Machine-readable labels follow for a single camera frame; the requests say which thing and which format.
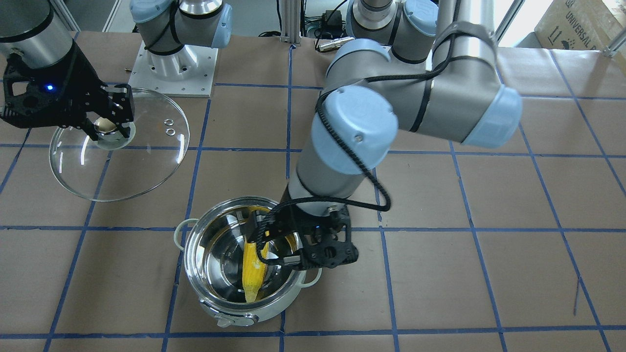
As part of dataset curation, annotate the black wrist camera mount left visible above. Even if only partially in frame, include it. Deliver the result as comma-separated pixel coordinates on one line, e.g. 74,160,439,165
291,206,358,270

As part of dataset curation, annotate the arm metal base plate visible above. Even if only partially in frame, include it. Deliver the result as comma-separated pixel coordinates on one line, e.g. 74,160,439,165
128,42,219,98

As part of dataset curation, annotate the pale green cooking pot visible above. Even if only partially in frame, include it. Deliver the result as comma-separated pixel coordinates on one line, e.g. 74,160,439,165
174,196,322,328

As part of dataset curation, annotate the yellow corn cob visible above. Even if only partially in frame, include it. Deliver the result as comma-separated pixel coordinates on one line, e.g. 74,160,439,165
242,242,268,303

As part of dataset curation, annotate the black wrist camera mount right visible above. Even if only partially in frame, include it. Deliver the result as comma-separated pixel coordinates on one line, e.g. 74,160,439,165
1,49,101,129

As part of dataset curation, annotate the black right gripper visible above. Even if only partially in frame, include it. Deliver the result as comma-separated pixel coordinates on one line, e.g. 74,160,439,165
64,42,134,142

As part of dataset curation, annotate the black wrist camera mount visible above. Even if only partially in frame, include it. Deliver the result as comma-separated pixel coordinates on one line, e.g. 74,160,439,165
291,206,358,270
1,49,101,129

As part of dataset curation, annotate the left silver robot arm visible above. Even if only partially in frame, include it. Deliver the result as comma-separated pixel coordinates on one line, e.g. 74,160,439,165
245,0,522,270

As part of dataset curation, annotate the aluminium frame post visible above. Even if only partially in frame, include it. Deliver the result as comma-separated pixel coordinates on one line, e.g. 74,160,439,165
279,0,304,46

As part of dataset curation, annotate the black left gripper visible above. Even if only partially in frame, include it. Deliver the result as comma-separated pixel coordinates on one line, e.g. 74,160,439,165
247,200,319,267

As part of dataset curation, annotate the glass pot lid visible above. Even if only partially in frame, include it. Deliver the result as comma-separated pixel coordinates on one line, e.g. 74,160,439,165
49,88,190,202

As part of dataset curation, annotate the cardboard box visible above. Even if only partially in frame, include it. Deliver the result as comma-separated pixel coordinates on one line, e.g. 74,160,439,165
534,0,626,50

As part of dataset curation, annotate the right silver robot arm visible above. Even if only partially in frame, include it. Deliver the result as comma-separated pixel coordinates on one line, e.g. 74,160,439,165
1,0,232,142

